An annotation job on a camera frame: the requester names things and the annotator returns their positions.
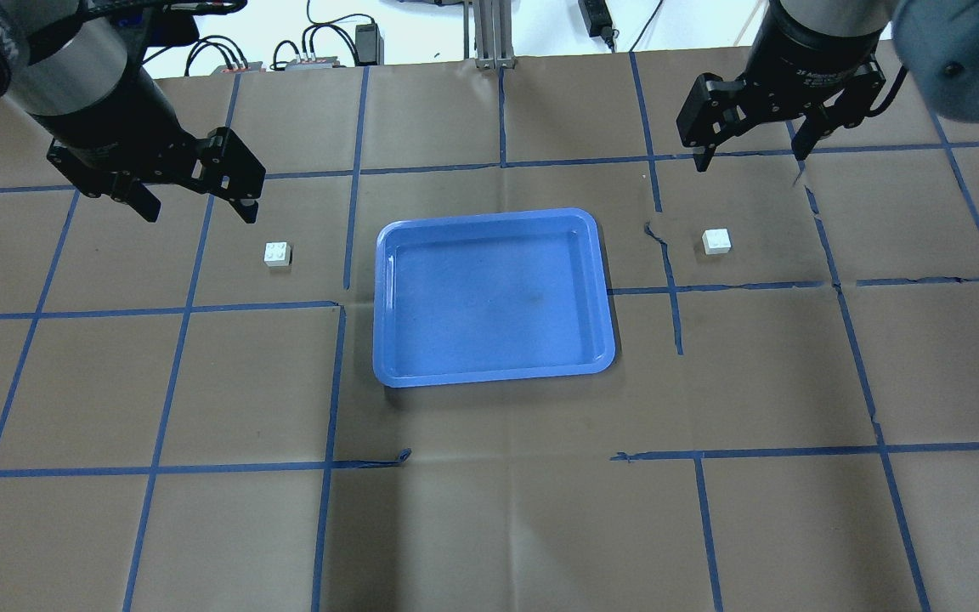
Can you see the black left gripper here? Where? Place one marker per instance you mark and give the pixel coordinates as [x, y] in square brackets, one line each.
[112, 127]

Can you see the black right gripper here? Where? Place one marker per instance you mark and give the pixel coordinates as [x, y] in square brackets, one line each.
[806, 53]

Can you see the white block with studs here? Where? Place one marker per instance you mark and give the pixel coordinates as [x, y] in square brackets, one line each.
[278, 254]

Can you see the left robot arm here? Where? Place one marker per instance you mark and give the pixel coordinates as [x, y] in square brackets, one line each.
[77, 69]

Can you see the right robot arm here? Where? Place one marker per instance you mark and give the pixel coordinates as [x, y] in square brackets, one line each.
[934, 42]

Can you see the blue plastic tray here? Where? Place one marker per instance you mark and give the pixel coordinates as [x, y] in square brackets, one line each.
[491, 297]

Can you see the electronics connector box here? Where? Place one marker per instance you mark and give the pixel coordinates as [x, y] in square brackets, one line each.
[249, 67]
[312, 63]

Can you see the black power adapter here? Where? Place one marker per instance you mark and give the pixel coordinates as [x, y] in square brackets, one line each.
[368, 45]

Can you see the brown paper table cover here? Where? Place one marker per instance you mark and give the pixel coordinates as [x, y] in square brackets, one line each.
[793, 426]

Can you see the aluminium frame post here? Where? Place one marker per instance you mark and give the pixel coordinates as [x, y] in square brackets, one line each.
[492, 34]

